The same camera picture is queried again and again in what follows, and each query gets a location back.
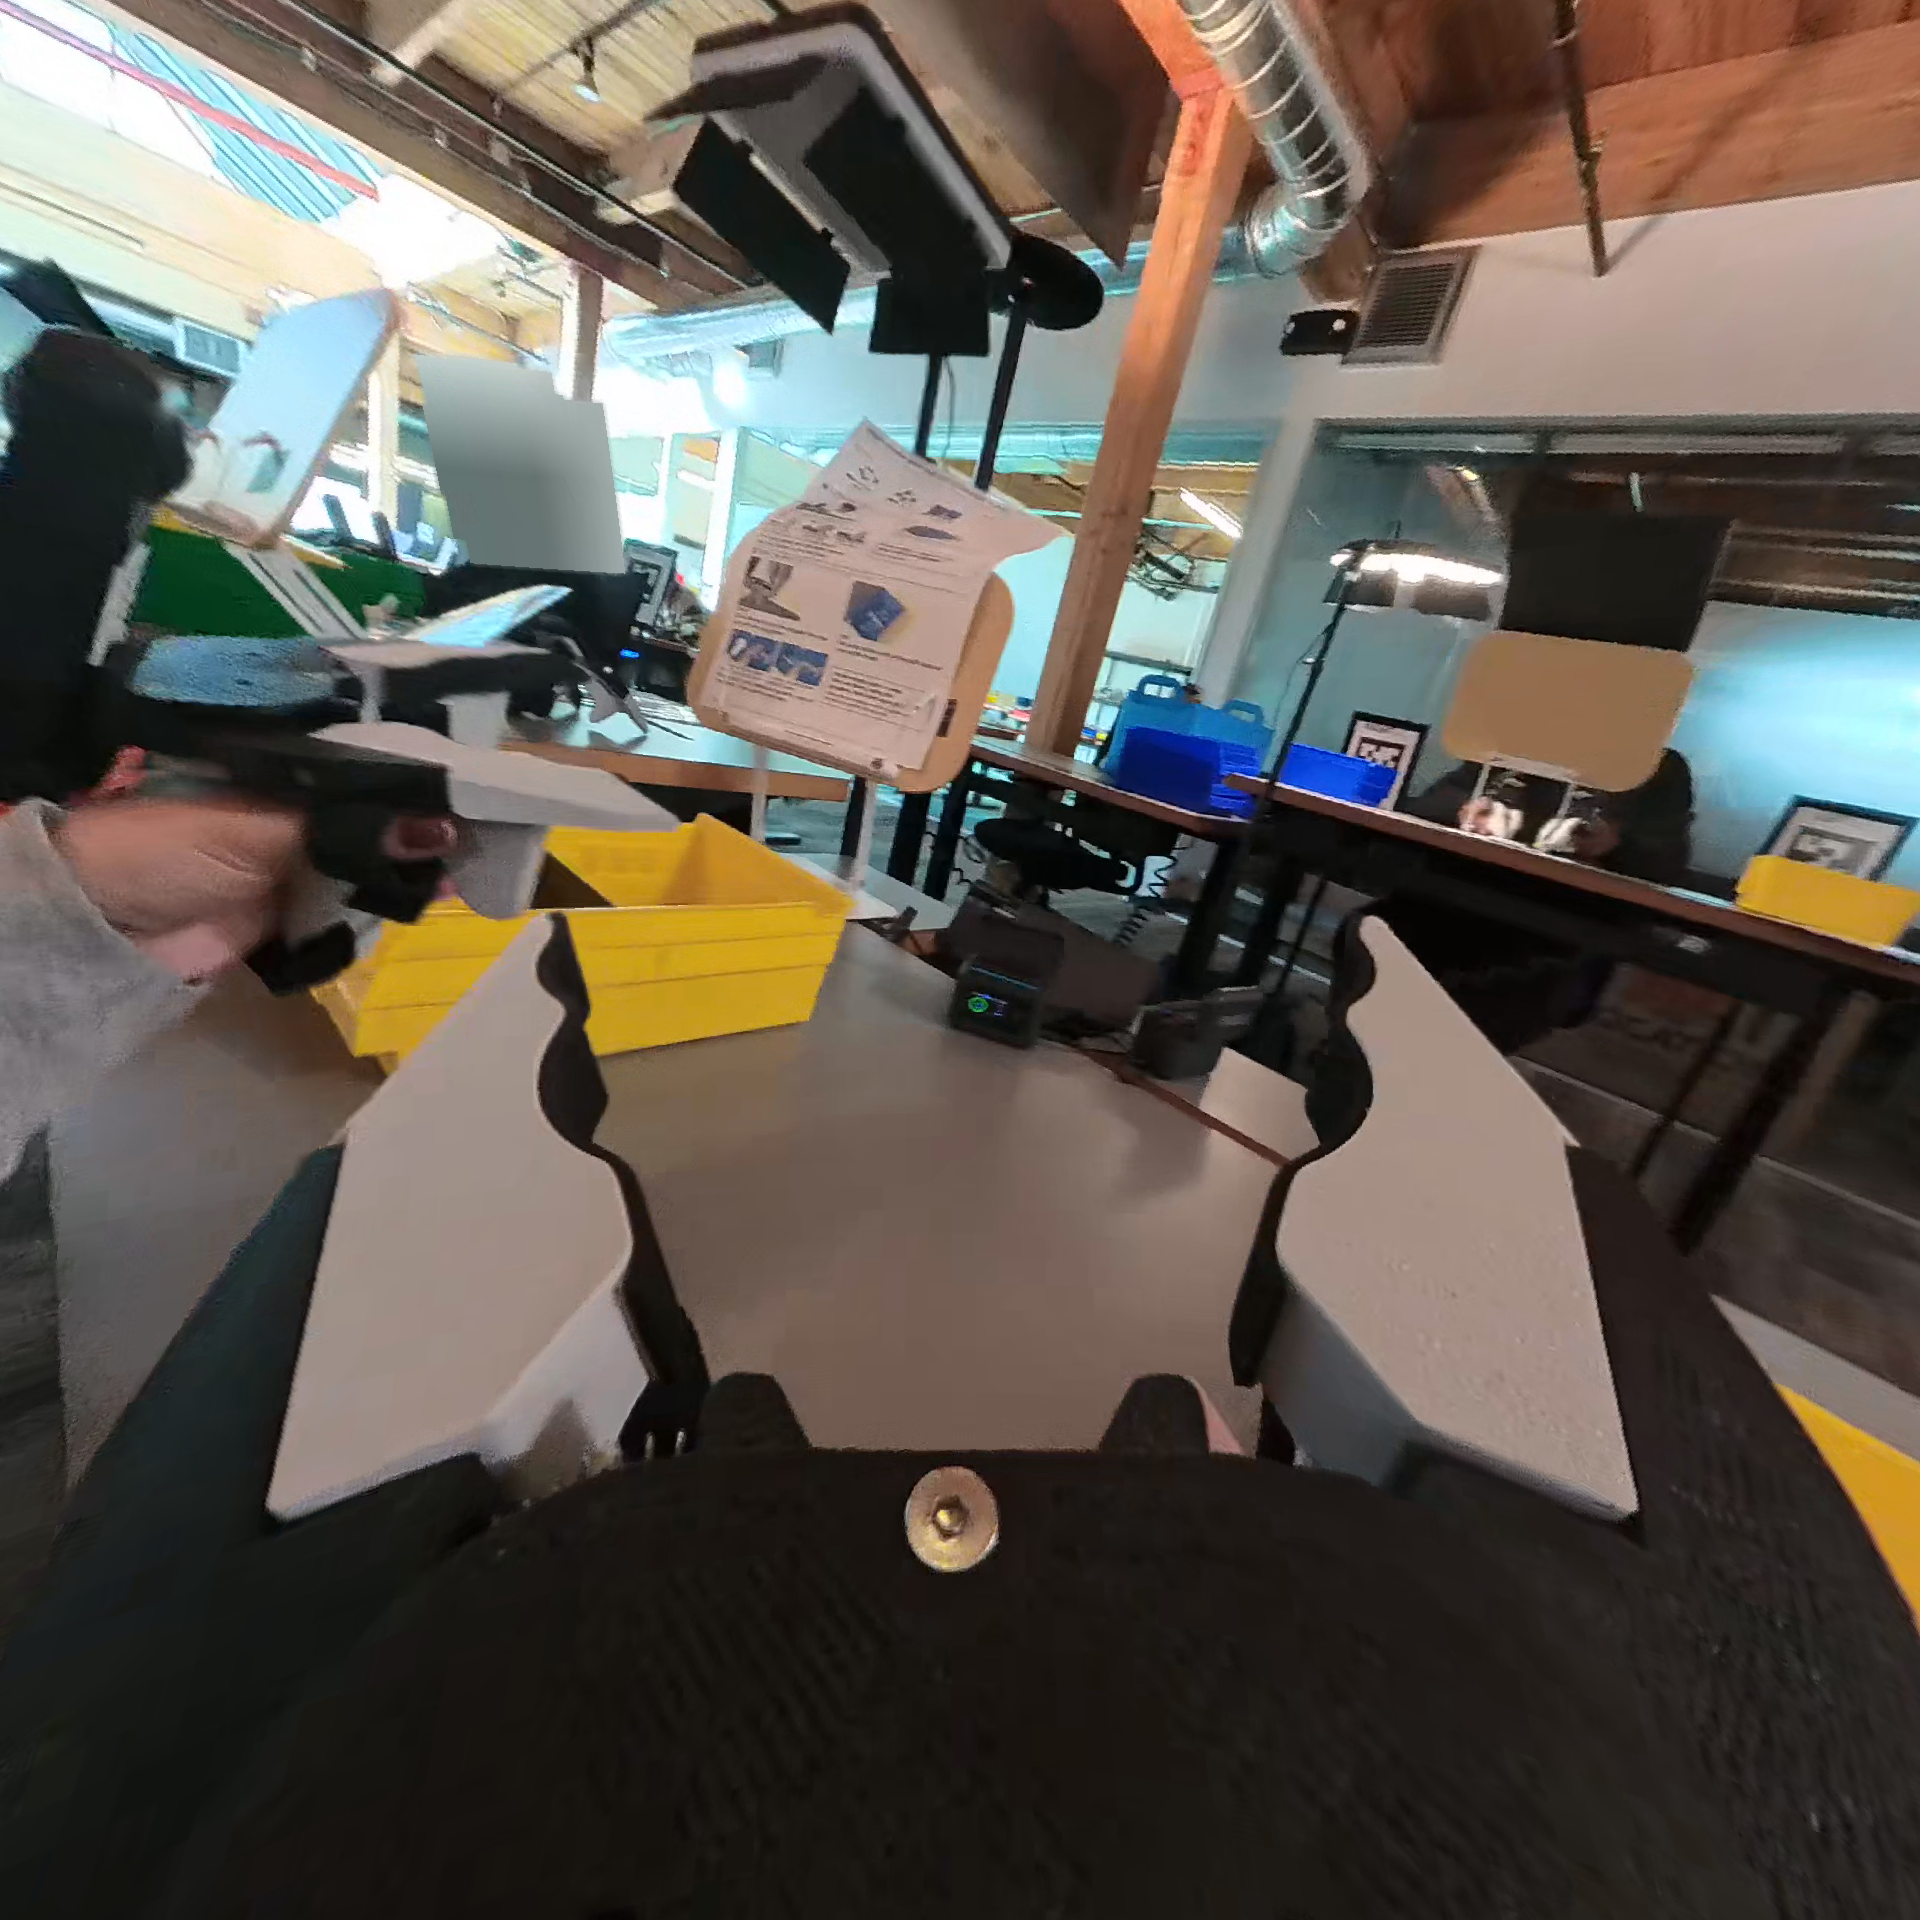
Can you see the black device with green display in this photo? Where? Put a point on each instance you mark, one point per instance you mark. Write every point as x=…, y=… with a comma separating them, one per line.
x=1001, y=993

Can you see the wooden board stand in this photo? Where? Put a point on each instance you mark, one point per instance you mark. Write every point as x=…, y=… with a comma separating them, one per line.
x=299, y=406

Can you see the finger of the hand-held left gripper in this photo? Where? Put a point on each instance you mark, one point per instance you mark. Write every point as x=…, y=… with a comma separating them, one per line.
x=523, y=797
x=450, y=629

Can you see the black hanging panel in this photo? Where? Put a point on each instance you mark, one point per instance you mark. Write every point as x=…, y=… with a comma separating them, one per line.
x=1612, y=578

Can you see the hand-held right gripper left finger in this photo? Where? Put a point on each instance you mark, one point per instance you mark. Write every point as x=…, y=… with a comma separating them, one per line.
x=450, y=1245

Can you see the silver ventilation duct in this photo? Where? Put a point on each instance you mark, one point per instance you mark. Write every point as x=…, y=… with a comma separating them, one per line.
x=1289, y=119

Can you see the small black wall camera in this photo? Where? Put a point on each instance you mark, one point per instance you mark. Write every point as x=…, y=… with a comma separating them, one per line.
x=1319, y=330

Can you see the wooden post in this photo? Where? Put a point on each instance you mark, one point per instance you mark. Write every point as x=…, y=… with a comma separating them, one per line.
x=1140, y=450

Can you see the person's left hand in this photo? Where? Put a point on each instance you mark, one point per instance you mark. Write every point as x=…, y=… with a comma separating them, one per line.
x=194, y=869

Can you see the framed printed tag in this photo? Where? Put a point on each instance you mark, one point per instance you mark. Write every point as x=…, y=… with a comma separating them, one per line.
x=1839, y=839
x=1384, y=758

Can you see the wooden desk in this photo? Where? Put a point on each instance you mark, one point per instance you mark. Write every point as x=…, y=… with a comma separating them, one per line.
x=705, y=761

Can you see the large blue bin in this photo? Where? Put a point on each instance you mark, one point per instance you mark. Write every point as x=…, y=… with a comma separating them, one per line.
x=1185, y=743

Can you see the black box device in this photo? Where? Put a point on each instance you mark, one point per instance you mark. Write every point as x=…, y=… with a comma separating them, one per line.
x=1200, y=1032

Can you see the green bin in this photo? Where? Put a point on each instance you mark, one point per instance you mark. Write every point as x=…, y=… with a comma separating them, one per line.
x=253, y=593

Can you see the studio lamp on stand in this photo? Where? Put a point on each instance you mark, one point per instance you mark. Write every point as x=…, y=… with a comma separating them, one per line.
x=1411, y=571

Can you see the dark work table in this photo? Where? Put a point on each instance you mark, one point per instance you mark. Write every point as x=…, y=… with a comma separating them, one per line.
x=1050, y=761
x=1651, y=904

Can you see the black stool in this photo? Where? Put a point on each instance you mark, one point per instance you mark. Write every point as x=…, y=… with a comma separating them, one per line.
x=1066, y=855

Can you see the small yellow bin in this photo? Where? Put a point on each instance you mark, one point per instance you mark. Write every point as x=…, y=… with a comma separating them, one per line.
x=1821, y=902

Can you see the person's left forearm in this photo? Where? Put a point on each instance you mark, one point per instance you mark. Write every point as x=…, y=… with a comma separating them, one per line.
x=60, y=975

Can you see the small blue bin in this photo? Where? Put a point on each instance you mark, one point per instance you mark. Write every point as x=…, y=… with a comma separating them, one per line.
x=1336, y=777

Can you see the glass partition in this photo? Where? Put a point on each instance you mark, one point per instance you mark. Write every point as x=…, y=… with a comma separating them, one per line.
x=1799, y=704

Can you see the instruction sheet on wooden board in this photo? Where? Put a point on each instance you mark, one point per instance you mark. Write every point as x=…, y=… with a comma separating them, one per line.
x=856, y=615

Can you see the black overhead rig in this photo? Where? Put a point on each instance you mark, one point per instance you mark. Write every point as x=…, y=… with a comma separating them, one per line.
x=840, y=166

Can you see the wall vent grille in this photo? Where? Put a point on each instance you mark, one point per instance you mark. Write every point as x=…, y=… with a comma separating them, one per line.
x=1405, y=307

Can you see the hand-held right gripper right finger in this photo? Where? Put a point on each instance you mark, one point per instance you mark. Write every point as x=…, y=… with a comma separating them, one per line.
x=1448, y=1275

